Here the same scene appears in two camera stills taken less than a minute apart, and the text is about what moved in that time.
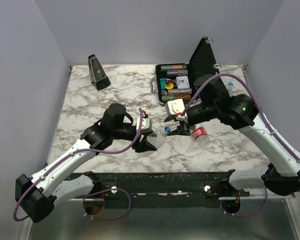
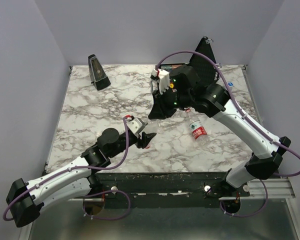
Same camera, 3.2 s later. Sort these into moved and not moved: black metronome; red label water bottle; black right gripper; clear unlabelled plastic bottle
Moved: clear unlabelled plastic bottle; black right gripper
Not moved: black metronome; red label water bottle
